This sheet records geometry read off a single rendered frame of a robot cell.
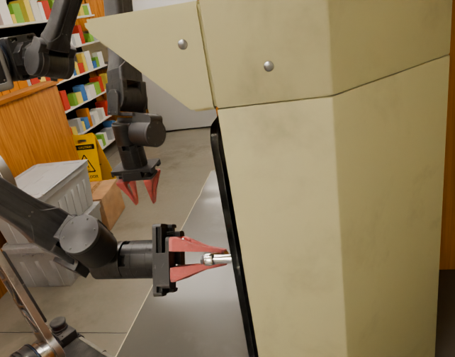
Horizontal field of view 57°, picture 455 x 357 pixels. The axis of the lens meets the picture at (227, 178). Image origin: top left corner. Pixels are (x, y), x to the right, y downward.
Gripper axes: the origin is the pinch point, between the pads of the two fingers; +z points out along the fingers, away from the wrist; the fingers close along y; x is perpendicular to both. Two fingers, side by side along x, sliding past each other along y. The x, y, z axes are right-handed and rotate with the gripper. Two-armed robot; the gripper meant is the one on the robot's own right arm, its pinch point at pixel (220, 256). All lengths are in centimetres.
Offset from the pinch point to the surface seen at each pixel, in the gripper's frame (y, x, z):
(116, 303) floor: -33, 170, -108
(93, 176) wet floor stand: 63, 285, -192
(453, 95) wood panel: 25.3, 16.9, 37.6
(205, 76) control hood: 18.0, -22.5, 5.0
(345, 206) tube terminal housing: 5.5, -13.9, 17.2
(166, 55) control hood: 20.1, -23.8, 1.5
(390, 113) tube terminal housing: 15.1, -13.2, 22.6
